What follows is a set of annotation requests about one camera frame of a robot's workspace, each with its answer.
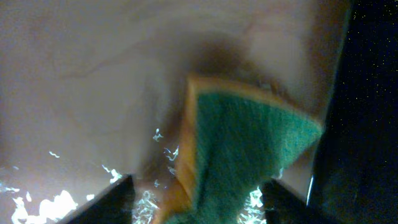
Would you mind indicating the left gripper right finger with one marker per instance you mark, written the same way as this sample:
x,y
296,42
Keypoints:
x,y
283,207

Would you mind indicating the green and orange sponge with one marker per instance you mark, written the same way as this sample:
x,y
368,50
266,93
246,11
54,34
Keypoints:
x,y
233,137

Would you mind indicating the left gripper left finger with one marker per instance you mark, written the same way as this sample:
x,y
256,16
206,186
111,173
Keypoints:
x,y
113,205

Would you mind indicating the large dark brown tray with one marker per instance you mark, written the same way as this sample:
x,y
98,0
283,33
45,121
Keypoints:
x,y
355,176

